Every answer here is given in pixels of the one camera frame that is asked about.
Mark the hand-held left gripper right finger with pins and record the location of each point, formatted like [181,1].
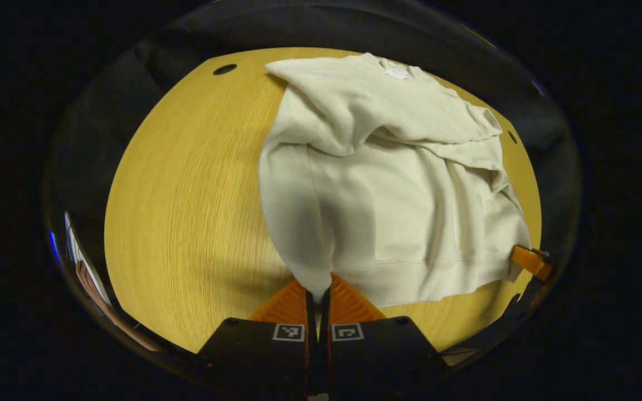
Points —
[377,356]

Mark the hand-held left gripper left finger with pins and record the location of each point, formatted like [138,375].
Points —
[259,356]

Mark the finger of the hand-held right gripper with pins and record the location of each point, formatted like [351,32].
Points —
[530,260]

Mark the black backdrop cloth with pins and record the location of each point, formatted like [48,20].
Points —
[103,111]

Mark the cream sweatshirt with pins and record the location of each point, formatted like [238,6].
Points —
[399,211]

